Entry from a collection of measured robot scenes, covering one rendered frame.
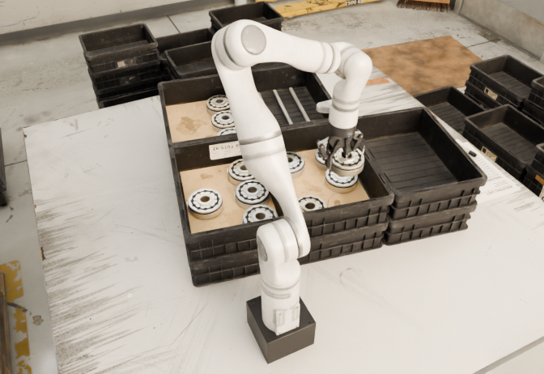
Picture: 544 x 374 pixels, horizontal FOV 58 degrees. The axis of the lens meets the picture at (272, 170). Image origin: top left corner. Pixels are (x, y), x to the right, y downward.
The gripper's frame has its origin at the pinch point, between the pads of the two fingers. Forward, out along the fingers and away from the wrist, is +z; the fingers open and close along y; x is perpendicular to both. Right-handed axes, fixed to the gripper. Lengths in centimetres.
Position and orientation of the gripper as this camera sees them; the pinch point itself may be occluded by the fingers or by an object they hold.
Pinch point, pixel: (336, 160)
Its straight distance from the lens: 140.3
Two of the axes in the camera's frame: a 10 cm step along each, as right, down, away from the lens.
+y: 9.2, -2.5, 3.2
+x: -4.0, -6.2, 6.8
